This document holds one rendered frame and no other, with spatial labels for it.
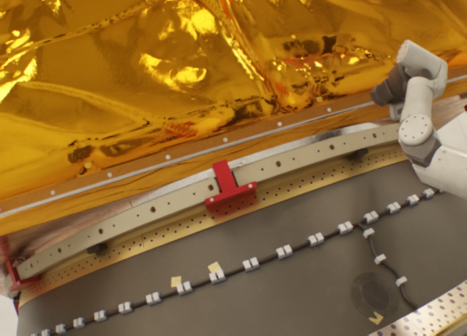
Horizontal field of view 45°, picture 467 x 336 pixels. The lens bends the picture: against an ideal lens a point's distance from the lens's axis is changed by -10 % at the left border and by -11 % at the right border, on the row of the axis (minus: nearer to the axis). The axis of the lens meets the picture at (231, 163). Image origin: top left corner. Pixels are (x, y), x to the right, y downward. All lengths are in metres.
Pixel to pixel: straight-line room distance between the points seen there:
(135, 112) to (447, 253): 0.86
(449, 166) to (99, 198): 0.83
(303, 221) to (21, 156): 0.70
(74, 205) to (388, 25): 1.06
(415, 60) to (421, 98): 0.12
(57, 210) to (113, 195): 0.15
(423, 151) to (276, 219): 0.45
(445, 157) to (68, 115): 0.89
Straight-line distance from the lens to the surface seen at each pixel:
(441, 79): 1.41
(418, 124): 1.23
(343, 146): 1.58
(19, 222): 1.50
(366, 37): 1.82
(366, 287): 1.38
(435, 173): 1.18
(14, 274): 1.85
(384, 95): 1.56
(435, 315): 1.38
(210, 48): 1.64
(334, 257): 1.41
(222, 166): 1.46
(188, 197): 1.47
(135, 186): 1.51
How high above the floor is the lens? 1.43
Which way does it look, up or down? 12 degrees up
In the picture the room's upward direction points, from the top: 21 degrees counter-clockwise
